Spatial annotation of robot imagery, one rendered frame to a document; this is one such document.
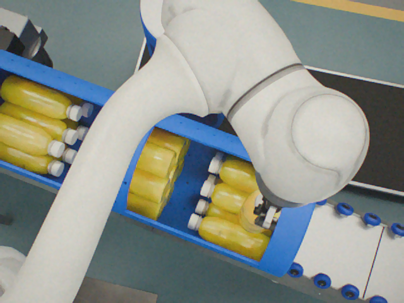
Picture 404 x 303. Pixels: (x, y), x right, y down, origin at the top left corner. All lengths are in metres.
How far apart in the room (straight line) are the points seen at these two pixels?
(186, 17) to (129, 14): 2.17
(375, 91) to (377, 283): 1.20
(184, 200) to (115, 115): 0.86
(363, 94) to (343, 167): 1.97
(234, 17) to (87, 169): 0.22
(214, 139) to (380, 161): 1.32
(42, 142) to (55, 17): 1.57
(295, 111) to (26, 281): 0.30
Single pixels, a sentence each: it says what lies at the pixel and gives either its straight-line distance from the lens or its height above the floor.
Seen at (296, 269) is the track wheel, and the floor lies 0.98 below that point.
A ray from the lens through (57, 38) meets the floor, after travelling 2.72.
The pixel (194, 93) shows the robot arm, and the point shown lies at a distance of 0.52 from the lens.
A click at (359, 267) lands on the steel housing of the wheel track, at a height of 0.93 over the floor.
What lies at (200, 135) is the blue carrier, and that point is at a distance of 1.15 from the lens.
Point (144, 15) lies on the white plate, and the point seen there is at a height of 1.04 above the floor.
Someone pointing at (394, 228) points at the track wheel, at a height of 0.98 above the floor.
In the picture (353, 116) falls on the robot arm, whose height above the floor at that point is 1.88.
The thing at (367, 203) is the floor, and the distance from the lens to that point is 2.45.
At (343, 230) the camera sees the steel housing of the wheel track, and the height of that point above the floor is 0.93.
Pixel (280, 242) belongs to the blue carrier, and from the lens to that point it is 1.11.
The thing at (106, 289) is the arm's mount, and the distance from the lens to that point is 1.32.
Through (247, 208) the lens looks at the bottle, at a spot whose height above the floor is 1.40.
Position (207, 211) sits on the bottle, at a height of 1.02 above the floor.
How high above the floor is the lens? 2.30
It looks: 75 degrees down
